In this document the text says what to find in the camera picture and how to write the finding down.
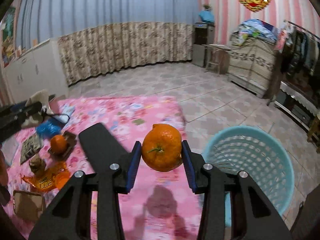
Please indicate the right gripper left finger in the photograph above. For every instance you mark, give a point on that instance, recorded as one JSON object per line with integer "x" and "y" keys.
{"x": 68, "y": 216}

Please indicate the brown cardboard piece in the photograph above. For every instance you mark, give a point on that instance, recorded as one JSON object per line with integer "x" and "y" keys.
{"x": 28, "y": 206}

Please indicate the orange mandarin fruit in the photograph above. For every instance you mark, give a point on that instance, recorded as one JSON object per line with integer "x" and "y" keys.
{"x": 58, "y": 144}
{"x": 162, "y": 147}

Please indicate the floral beige curtain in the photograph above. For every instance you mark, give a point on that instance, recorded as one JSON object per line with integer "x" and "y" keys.
{"x": 112, "y": 47}

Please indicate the blue bag on dispenser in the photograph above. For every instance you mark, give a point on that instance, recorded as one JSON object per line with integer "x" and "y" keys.
{"x": 207, "y": 16}

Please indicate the light blue tissue pack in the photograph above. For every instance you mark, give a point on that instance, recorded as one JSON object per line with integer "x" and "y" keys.
{"x": 64, "y": 116}

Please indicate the brown square tray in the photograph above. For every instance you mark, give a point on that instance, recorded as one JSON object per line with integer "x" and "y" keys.
{"x": 71, "y": 141}

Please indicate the brown paper trash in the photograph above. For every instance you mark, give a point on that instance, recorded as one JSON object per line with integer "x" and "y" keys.
{"x": 37, "y": 165}

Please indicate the blue crinkled plastic wrapper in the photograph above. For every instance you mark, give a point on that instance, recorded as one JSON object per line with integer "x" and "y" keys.
{"x": 49, "y": 129}

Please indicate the wooden stool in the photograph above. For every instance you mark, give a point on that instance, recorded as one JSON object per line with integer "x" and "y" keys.
{"x": 314, "y": 130}

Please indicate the orange plastic wrapper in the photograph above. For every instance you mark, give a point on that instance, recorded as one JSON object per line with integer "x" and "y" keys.
{"x": 54, "y": 177}

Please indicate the pile of folded clothes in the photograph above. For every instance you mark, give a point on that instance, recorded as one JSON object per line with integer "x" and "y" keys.
{"x": 254, "y": 28}

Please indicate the dark patterned snack bag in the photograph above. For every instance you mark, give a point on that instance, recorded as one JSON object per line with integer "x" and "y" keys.
{"x": 30, "y": 147}

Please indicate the small wooden side table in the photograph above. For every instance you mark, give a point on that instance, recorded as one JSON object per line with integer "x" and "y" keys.
{"x": 215, "y": 56}

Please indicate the grey water dispenser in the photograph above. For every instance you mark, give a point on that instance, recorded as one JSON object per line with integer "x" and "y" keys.
{"x": 203, "y": 34}

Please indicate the light blue plastic basket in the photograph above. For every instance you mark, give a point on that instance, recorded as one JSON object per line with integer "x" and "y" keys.
{"x": 250, "y": 149}

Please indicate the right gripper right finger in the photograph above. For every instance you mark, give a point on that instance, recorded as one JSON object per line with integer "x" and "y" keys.
{"x": 253, "y": 216}

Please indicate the white cabinet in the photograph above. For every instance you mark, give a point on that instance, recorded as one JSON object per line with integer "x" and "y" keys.
{"x": 38, "y": 68}

